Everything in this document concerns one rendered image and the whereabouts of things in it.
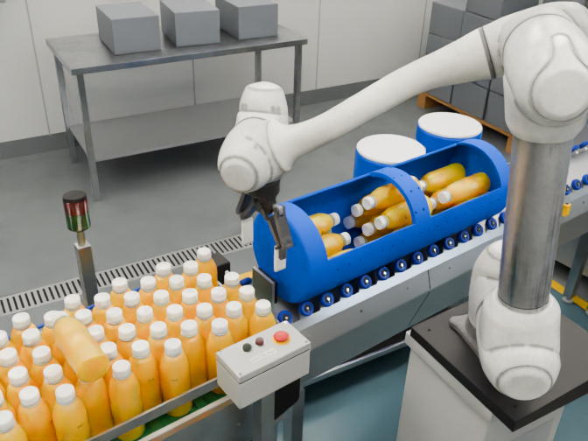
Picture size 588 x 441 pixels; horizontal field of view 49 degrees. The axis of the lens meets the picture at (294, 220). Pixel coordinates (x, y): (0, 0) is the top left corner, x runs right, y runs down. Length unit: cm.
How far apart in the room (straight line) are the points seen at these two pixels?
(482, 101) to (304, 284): 395
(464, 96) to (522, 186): 448
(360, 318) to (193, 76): 363
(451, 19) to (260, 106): 449
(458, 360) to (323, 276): 42
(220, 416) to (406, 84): 93
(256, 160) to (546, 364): 69
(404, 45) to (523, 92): 531
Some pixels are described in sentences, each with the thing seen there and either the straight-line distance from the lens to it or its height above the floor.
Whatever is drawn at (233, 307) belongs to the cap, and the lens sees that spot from 164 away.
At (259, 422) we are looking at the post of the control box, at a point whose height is 87.
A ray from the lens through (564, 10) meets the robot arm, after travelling 129.
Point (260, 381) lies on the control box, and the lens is 152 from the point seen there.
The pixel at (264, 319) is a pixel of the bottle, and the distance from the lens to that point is 165.
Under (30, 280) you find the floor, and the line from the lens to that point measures 381.
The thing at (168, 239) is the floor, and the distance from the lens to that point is 398.
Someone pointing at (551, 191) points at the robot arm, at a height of 160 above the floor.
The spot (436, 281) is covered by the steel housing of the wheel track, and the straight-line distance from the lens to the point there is 222.
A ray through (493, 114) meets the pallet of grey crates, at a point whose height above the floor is 24.
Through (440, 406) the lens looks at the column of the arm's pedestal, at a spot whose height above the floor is 86.
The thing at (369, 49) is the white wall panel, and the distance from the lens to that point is 614.
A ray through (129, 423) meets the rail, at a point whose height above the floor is 97.
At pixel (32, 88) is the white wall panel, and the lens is 504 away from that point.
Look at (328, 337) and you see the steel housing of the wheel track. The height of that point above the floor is 85.
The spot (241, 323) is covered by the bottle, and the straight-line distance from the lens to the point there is 165.
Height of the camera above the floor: 213
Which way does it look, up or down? 31 degrees down
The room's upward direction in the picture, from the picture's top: 2 degrees clockwise
